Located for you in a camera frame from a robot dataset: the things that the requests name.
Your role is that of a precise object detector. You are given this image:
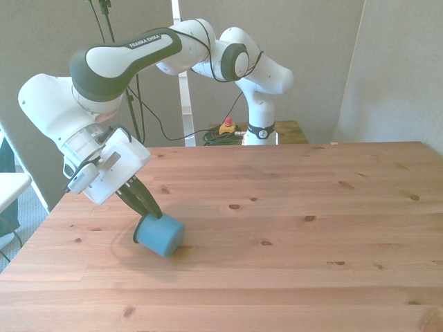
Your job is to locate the yellow red emergency stop button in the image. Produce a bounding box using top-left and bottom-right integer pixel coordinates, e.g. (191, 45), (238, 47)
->
(219, 116), (238, 136)

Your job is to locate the blue mug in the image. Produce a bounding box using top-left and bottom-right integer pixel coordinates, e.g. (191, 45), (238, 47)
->
(133, 212), (186, 259)

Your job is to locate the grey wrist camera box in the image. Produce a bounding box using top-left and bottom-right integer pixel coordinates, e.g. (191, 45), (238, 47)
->
(66, 162), (99, 194)

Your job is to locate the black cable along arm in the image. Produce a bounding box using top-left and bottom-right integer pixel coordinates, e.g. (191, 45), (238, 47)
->
(136, 19), (264, 142)

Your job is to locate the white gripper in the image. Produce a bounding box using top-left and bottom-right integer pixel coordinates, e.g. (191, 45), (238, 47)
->
(82, 127), (163, 220)

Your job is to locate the black camera stand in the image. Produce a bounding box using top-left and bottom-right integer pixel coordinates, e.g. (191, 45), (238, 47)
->
(82, 0), (147, 146)

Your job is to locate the white side table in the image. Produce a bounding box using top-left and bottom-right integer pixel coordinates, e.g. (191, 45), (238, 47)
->
(0, 172), (33, 214)

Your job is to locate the green coiled cable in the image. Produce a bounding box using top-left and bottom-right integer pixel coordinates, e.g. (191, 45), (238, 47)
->
(201, 125), (245, 147)

